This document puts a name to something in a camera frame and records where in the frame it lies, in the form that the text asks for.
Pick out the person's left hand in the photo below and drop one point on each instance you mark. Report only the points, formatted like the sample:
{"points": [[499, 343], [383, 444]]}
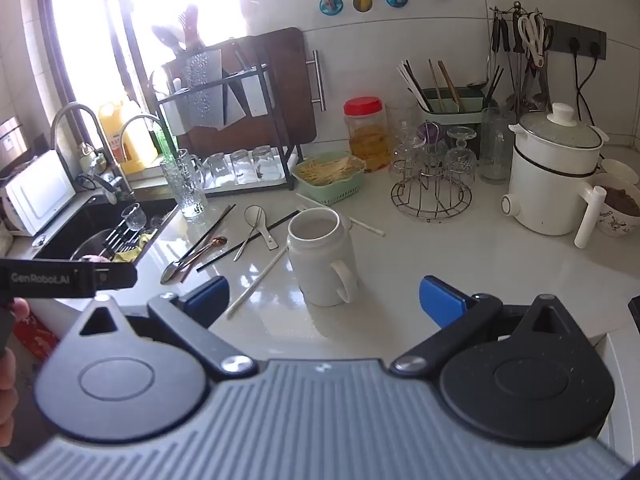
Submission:
{"points": [[7, 390]]}

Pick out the green chopstick holder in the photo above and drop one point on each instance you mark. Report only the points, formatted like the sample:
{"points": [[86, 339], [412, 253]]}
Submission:
{"points": [[450, 115]]}

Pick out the large steel faucet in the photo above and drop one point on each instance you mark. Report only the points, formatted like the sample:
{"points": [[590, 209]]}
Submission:
{"points": [[106, 145]]}

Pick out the white ceramic jar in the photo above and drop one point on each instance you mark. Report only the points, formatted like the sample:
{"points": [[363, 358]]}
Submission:
{"points": [[315, 260]]}

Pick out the row of hanging kitchen utensils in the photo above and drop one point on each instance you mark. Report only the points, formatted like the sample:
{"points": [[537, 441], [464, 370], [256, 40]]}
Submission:
{"points": [[505, 37]]}

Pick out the reddish cooking spatula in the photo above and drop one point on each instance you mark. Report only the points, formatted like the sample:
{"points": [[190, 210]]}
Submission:
{"points": [[191, 22]]}

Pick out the dried bean curd sticks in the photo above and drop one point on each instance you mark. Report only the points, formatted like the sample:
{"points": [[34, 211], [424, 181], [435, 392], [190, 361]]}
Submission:
{"points": [[330, 167]]}

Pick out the black chopstick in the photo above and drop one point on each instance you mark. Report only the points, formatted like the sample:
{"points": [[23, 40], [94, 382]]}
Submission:
{"points": [[215, 225], [220, 257]]}

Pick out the small steel faucet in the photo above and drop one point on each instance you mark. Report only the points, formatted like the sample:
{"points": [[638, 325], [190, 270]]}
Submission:
{"points": [[142, 117]]}

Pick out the yellow cloth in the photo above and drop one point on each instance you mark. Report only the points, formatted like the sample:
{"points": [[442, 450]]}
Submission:
{"points": [[127, 255]]}

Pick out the white bowl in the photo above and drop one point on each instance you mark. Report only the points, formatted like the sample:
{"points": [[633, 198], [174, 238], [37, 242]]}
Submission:
{"points": [[620, 169]]}

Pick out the stemmed glass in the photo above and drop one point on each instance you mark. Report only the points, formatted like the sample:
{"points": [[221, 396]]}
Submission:
{"points": [[460, 155], [407, 156]]}

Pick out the red lid plastic jar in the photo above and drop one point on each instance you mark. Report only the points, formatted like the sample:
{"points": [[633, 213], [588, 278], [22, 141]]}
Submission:
{"points": [[365, 135]]}

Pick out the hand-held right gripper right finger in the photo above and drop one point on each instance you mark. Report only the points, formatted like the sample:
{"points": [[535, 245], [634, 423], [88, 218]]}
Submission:
{"points": [[440, 302]]}

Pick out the white utensil holder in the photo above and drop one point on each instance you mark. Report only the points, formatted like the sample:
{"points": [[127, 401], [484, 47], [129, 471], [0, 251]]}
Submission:
{"points": [[174, 110]]}

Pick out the white tray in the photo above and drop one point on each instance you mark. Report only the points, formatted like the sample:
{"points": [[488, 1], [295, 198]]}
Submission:
{"points": [[250, 188]]}

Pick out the green plastic basket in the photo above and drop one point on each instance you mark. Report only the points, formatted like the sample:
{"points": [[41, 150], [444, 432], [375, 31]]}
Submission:
{"points": [[325, 192]]}

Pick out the green bottle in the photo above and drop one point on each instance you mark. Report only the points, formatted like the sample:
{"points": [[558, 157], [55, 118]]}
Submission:
{"points": [[162, 142]]}

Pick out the yellow oil bottle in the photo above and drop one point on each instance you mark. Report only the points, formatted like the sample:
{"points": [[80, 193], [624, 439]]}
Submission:
{"points": [[132, 145]]}

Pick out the white chopstick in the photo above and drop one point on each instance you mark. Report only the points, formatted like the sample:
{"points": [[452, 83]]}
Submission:
{"points": [[252, 285], [367, 227]]}

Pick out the hammered steel cleaver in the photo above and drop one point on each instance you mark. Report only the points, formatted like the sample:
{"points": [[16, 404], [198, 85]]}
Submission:
{"points": [[202, 90]]}

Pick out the small white bottle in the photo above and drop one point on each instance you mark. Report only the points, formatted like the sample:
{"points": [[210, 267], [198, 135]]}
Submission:
{"points": [[87, 156]]}

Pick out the pink cloth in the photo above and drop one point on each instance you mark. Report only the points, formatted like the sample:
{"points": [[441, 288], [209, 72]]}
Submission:
{"points": [[92, 259]]}

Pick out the white blade knife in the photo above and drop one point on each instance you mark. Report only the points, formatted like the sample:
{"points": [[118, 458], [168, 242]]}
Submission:
{"points": [[255, 92]]}

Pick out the glass pitcher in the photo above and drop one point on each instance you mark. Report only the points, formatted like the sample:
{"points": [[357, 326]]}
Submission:
{"points": [[495, 145]]}

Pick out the black sink drain rack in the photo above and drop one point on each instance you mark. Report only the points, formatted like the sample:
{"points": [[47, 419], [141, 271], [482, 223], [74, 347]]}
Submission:
{"points": [[117, 242]]}

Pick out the white countertop appliance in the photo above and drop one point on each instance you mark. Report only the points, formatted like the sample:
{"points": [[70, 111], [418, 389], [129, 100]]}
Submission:
{"points": [[40, 195]]}

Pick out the black cooktop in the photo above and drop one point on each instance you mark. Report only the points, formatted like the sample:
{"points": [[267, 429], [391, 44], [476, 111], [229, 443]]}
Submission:
{"points": [[635, 312]]}

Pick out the metal hanging rail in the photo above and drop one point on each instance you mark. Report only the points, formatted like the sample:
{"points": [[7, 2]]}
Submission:
{"points": [[515, 10]]}

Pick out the purple cup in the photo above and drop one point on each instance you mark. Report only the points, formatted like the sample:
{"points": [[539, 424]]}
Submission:
{"points": [[429, 132]]}

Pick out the green chopstick holder caddy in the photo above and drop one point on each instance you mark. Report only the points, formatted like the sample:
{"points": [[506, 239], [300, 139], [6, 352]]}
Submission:
{"points": [[414, 87]]}

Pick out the white ceramic spoon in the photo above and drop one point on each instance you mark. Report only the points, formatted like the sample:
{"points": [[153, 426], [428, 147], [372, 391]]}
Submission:
{"points": [[265, 237]]}

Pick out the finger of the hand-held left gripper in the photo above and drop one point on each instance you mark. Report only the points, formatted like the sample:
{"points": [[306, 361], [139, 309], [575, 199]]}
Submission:
{"points": [[117, 276]]}

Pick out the small glass goblet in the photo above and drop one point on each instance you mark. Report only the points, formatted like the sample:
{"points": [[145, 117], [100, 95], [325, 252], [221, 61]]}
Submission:
{"points": [[133, 215]]}

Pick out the white electric pot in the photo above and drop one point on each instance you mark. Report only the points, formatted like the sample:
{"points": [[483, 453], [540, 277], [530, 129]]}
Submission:
{"points": [[550, 185]]}

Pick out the patterned glass mug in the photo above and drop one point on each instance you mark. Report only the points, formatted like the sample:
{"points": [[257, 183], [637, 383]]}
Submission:
{"points": [[182, 185]]}

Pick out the dark cooking spatula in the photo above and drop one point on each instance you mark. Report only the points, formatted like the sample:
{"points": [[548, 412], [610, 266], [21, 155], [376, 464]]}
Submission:
{"points": [[165, 37]]}

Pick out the black white kitchen knife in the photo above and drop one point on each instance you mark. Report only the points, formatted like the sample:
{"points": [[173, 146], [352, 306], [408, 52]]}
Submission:
{"points": [[231, 105]]}

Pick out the brown cutting board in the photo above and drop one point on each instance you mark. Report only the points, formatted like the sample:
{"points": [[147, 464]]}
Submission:
{"points": [[285, 80]]}

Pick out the black sink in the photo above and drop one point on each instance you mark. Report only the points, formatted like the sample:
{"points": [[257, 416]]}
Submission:
{"points": [[90, 220]]}

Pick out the red packet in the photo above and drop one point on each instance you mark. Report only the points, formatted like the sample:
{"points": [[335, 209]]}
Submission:
{"points": [[35, 335]]}

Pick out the silver spoon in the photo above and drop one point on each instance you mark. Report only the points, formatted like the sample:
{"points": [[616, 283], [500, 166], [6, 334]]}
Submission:
{"points": [[171, 271]]}

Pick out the clear drinking glass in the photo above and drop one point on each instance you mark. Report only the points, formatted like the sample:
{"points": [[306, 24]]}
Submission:
{"points": [[217, 169], [241, 165], [263, 162]]}

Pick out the black power strip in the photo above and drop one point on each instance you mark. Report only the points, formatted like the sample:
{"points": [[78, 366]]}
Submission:
{"points": [[585, 40]]}

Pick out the patterned bowl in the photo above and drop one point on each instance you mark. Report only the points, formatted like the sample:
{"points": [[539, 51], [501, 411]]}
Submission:
{"points": [[617, 220]]}

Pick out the window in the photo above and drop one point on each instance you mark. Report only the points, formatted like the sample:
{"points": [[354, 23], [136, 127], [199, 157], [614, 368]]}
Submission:
{"points": [[85, 20]]}

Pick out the black metal rack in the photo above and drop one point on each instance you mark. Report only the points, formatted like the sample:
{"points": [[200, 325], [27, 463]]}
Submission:
{"points": [[289, 172]]}

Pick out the copper spoon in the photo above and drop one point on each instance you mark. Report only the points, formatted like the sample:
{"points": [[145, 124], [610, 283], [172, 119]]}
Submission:
{"points": [[219, 241]]}

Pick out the tall clear glass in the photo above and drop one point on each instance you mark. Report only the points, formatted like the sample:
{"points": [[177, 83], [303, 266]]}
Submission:
{"points": [[400, 120]]}

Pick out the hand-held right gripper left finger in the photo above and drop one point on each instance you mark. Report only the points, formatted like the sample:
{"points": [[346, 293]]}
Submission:
{"points": [[207, 295]]}

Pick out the silver fork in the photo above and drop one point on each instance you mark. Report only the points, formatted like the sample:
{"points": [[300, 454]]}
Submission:
{"points": [[242, 245]]}

